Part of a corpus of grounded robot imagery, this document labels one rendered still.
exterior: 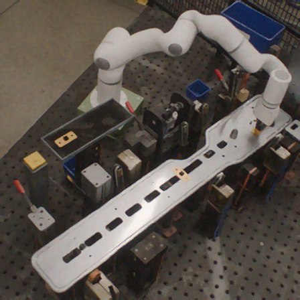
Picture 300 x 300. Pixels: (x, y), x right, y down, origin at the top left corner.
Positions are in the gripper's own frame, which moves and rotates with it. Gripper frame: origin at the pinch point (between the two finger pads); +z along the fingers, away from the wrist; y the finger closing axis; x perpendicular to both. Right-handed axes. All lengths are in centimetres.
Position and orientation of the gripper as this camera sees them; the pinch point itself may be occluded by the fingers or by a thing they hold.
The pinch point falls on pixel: (260, 125)
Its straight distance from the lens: 234.7
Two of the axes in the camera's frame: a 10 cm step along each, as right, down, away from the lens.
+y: 6.8, 6.2, -3.9
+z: -1.1, 6.2, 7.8
